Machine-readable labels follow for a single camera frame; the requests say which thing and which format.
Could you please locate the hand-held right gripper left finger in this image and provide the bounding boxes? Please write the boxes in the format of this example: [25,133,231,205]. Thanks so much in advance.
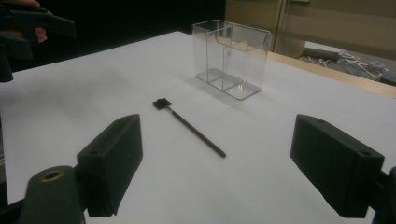
[77,114,144,217]

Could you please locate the white cable bundle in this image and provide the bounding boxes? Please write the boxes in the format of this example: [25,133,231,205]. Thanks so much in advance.
[311,49,389,80]

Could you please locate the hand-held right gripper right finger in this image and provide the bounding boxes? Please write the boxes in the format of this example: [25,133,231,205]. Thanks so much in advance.
[290,114,386,218]

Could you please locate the white table sheet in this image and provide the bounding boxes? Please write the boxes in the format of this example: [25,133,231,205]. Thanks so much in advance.
[0,31,396,224]

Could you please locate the black makeup brush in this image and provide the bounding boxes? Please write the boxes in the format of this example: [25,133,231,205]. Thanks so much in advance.
[152,97,227,159]

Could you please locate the beige office desk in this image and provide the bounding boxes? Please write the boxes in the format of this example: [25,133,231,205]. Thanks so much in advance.
[224,0,396,61]

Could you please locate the clear acrylic organizer box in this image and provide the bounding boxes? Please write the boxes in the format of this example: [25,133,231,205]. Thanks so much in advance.
[191,19,273,102]

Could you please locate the black curtain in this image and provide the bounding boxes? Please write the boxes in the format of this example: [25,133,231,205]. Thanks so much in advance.
[0,0,227,73]

